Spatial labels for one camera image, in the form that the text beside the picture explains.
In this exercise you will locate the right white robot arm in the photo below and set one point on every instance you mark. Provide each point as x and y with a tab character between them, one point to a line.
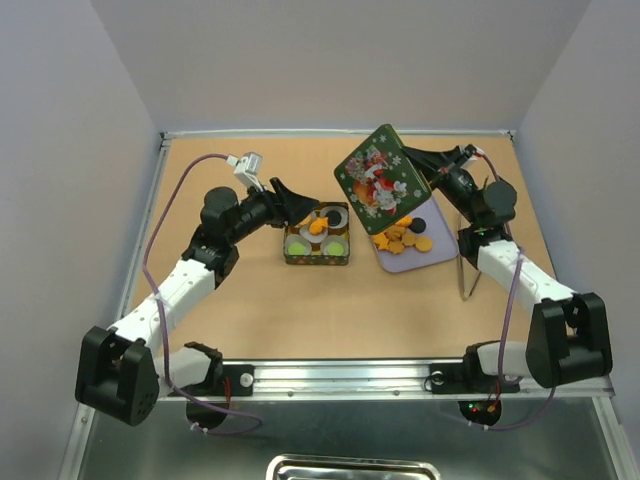
568	339

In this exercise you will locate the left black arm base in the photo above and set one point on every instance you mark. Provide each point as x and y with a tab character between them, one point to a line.
227	381

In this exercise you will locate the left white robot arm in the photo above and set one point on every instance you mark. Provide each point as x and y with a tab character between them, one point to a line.
126	368

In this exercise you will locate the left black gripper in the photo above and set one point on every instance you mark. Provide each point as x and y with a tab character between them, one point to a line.
287	206

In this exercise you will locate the orange fish cookie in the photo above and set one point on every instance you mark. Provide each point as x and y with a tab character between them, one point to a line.
381	241
318	226

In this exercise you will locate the lilac plastic tray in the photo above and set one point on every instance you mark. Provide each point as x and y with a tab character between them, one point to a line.
444	246

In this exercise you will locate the tan maple leaf cookie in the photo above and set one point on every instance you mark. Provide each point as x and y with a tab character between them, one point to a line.
409	239

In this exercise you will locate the black sandwich cookie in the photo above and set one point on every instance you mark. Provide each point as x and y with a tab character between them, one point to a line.
334	218
418	225

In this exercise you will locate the green sandwich cookie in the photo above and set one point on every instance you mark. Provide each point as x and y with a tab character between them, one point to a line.
334	248
297	248

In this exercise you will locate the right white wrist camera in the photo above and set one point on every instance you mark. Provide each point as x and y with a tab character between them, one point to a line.
475	151

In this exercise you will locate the gold tin lid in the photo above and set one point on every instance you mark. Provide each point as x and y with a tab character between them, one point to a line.
379	181

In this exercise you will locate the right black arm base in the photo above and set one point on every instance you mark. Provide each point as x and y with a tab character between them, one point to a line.
485	406

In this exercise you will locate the steel tray front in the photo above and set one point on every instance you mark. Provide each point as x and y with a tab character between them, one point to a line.
350	471

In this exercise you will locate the orange swirl meringue cookie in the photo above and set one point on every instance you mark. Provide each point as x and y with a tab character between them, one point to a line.
395	232

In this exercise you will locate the white paper cupcake liner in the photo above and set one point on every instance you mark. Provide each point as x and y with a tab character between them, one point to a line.
312	239
342	209
341	239
296	237

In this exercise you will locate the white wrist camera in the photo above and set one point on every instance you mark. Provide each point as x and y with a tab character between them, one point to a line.
246	170
475	151

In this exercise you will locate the green christmas cookie tin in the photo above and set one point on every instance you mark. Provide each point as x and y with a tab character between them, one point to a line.
316	258

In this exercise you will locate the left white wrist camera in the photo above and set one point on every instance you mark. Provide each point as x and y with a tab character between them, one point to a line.
246	170

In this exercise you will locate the round dotted biscuit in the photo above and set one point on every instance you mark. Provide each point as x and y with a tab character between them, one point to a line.
306	220
423	244

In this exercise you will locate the steel kitchen tongs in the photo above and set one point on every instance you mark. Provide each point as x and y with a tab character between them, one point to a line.
466	290

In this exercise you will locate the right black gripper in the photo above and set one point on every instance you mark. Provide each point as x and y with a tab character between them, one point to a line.
434	160

